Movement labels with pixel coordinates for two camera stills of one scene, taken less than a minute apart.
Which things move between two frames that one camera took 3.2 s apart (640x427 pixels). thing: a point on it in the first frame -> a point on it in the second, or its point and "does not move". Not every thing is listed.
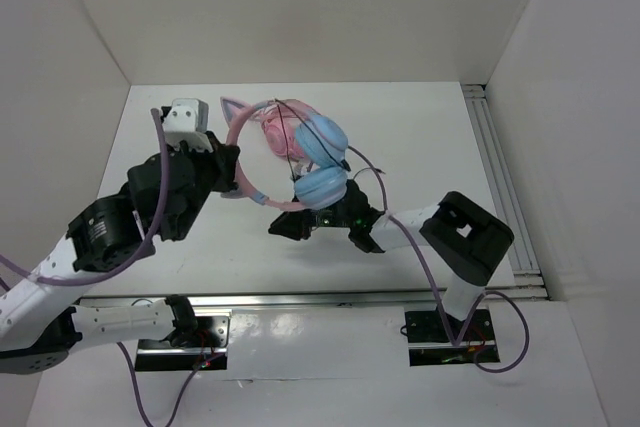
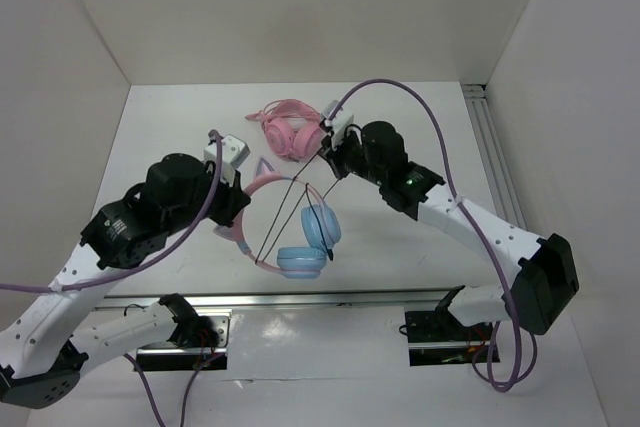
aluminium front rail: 309,299 does not move
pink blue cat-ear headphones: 321,144 -> 320,224
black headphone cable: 343,163 -> 328,249
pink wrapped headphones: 279,120 does not move
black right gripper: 293,224 -> 334,155
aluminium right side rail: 528,270 does not move
